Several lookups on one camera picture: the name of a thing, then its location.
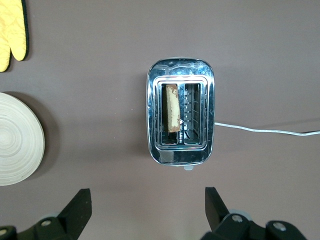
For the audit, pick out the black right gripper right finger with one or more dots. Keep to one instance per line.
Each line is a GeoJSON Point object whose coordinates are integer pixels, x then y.
{"type": "Point", "coordinates": [216, 210]}

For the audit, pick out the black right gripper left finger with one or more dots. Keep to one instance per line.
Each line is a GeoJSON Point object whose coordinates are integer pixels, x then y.
{"type": "Point", "coordinates": [75, 212]}

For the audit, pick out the round light wooden plate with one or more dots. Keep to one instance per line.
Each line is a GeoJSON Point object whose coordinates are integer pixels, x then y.
{"type": "Point", "coordinates": [17, 140]}

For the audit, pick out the brown toast slice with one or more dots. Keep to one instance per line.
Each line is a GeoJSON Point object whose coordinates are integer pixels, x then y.
{"type": "Point", "coordinates": [172, 107]}

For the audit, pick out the chrome and beige toaster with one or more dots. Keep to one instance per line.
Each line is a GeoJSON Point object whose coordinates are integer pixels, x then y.
{"type": "Point", "coordinates": [180, 155]}

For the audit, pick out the yellow quilted oven mitt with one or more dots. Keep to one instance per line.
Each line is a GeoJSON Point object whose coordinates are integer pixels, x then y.
{"type": "Point", "coordinates": [12, 27]}

